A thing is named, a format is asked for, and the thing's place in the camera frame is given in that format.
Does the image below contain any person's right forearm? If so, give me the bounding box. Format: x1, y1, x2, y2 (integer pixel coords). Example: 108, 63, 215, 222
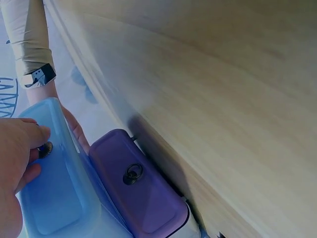
0, 0, 53, 78

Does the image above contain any person's left hand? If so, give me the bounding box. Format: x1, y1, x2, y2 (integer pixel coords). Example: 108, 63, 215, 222
0, 117, 52, 238

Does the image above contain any black wrist band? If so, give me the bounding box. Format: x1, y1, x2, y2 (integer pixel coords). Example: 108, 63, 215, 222
20, 62, 57, 88

